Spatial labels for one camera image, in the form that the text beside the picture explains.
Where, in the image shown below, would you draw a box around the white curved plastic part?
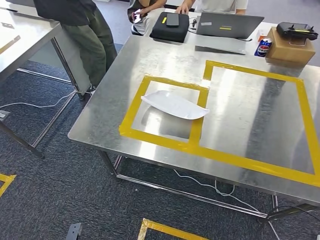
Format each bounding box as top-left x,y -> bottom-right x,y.
140,90 -> 210,121

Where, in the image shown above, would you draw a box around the stainless steel workbench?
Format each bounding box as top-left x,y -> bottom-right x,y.
67,34 -> 320,223

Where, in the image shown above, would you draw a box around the black zip case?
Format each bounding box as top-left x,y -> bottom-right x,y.
149,11 -> 190,44

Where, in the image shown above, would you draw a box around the black flat device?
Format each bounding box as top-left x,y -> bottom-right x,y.
165,13 -> 180,27

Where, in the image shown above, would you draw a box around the black earphones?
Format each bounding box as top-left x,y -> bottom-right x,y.
189,18 -> 198,34

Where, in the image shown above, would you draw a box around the smartphone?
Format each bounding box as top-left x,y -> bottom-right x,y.
132,9 -> 143,25

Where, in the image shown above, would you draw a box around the yellow floor tape square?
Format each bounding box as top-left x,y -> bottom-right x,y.
137,217 -> 211,240
0,173 -> 17,199

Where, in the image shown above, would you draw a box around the person leaning on table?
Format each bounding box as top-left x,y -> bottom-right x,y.
32,0 -> 118,95

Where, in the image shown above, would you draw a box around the grey laptop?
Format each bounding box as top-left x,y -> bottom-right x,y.
195,12 -> 265,41

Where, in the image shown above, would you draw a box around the person at laptop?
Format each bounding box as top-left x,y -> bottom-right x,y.
174,0 -> 249,16

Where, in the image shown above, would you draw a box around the white desk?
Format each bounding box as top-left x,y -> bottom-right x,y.
155,9 -> 278,57

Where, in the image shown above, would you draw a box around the blue cola can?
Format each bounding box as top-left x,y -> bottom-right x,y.
254,37 -> 272,58

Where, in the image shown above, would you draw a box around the brown cardboard box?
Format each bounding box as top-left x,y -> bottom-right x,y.
265,27 -> 316,65

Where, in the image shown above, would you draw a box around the stainless steel table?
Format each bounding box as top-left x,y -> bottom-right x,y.
0,8 -> 85,160

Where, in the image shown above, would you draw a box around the black handheld controller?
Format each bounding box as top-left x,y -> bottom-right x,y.
275,21 -> 319,41

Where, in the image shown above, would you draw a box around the yellow tape strip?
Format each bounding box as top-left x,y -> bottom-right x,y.
0,34 -> 21,56

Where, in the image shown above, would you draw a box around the yellow tape double frame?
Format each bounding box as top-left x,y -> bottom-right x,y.
118,59 -> 320,188

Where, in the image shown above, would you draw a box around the white floor cable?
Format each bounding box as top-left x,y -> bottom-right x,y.
173,169 -> 281,240
0,90 -> 78,110

